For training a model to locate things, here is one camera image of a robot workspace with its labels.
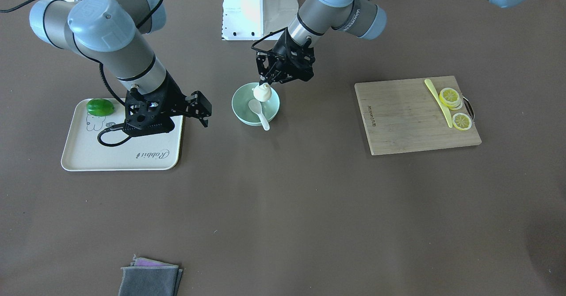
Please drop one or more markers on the white ceramic spoon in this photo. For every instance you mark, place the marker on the white ceramic spoon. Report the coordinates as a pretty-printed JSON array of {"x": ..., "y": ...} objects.
[{"x": 256, "y": 107}]

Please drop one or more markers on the single lemon slice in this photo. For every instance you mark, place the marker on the single lemon slice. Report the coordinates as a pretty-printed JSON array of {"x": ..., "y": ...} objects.
[{"x": 462, "y": 121}]

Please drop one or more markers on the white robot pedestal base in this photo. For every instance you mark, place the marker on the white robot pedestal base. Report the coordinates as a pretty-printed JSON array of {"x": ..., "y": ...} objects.
[{"x": 246, "y": 20}]

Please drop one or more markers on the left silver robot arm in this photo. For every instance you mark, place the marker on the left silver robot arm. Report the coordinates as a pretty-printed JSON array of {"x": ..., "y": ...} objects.
[{"x": 361, "y": 18}]

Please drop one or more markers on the purple folded cloth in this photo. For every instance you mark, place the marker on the purple folded cloth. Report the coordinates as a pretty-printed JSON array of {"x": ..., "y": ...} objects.
[{"x": 147, "y": 262}]

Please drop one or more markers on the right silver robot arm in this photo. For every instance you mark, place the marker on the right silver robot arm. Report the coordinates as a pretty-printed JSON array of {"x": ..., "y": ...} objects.
[{"x": 110, "y": 32}]

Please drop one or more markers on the grey folded cloth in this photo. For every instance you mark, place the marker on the grey folded cloth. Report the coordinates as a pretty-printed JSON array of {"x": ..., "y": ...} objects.
[{"x": 150, "y": 280}]

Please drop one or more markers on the bamboo cutting board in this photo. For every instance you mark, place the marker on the bamboo cutting board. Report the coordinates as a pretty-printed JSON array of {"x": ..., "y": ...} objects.
[{"x": 401, "y": 116}]

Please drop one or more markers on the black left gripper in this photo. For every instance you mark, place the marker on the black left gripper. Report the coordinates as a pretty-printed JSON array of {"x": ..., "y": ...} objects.
[{"x": 295, "y": 57}]

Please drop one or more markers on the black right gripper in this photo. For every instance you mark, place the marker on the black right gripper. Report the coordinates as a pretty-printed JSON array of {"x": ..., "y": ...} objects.
[{"x": 175, "y": 96}]

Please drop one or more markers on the stacked lemon slices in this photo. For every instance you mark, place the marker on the stacked lemon slices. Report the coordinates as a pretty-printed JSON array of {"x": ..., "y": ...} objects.
[{"x": 451, "y": 98}]

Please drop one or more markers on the cream rabbit print tray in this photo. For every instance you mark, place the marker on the cream rabbit print tray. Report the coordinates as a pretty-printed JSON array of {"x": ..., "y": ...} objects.
[{"x": 83, "y": 152}]

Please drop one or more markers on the yellow plastic knife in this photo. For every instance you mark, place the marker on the yellow plastic knife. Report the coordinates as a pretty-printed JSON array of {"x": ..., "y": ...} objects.
[{"x": 444, "y": 109}]

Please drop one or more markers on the mint green bowl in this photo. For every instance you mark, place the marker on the mint green bowl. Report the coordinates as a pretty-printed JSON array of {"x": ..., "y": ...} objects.
[{"x": 240, "y": 105}]

